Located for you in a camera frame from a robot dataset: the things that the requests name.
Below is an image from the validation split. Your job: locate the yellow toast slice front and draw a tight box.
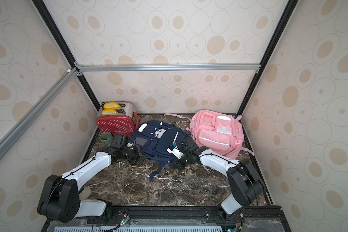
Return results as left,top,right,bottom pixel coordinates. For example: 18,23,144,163
101,109,119,116

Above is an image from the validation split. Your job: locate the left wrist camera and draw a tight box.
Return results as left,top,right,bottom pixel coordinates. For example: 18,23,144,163
110,134,128,150

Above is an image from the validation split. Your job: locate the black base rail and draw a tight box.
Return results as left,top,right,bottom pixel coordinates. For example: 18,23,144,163
42,206,291,232

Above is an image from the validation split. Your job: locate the black left corner post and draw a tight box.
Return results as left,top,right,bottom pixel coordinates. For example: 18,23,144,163
32,0,101,111

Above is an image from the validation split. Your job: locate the yellow toast slice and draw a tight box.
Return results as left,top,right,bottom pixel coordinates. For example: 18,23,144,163
103,102,121,110
101,109,119,116

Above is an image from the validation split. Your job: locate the yellow toast slice rear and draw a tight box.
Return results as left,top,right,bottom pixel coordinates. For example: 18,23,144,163
103,102,121,110

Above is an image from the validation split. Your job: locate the left diagonal aluminium bar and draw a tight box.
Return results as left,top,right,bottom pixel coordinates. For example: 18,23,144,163
0,67,77,161

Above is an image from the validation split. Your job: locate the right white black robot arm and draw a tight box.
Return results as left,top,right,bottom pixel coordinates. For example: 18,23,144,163
167,144,266,221

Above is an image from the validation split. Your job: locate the horizontal aluminium frame bar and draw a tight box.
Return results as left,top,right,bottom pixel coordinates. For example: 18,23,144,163
76,62,261,73

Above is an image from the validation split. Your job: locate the pink backpack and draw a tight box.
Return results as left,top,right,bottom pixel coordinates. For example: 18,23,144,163
164,109,255,160

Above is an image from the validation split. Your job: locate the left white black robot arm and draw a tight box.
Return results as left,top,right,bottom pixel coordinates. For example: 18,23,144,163
37,146,141,223

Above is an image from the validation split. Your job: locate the black corner post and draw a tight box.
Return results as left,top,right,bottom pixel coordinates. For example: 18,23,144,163
237,0,299,115
32,0,101,111

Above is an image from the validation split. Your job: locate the navy blue backpack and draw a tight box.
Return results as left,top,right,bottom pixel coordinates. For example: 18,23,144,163
128,120,191,181

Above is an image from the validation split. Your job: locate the green mug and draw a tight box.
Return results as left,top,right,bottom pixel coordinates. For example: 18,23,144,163
99,131,114,147

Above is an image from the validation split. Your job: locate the black right corner post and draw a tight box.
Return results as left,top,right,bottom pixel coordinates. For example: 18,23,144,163
237,0,299,115

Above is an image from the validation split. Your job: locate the red dotted toaster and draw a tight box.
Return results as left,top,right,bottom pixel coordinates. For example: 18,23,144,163
96,101,140,135

